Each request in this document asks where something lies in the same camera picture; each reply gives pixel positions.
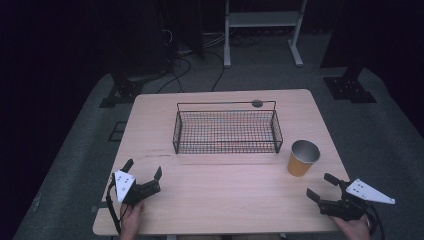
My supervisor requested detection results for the black floor cable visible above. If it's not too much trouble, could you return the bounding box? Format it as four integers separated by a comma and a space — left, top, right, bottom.
204, 49, 227, 93
155, 54, 193, 95

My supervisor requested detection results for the black wire basket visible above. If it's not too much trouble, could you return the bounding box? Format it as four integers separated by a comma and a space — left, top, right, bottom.
172, 100, 284, 155

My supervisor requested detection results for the orange paper cup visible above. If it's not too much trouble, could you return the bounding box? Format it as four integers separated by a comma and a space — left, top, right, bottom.
286, 139, 322, 178

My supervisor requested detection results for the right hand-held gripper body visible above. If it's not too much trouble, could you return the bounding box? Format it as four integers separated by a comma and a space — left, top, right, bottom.
318, 178, 397, 222

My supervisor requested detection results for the person's right hand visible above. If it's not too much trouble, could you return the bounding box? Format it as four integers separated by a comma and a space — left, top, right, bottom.
331, 214, 372, 240

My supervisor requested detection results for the white metal stand frame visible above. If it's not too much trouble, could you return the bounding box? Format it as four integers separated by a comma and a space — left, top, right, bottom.
222, 0, 308, 69

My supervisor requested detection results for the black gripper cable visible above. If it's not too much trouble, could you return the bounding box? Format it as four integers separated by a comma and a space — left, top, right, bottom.
365, 202, 386, 240
105, 179, 123, 235

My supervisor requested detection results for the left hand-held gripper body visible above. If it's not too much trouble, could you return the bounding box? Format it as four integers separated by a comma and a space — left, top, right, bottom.
114, 169, 162, 206

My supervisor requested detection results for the black stand base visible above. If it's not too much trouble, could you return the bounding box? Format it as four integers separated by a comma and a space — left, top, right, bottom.
98, 71, 146, 109
322, 64, 378, 105

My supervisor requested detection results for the person's left hand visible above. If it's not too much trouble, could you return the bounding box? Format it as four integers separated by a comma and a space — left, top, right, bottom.
119, 201, 146, 240

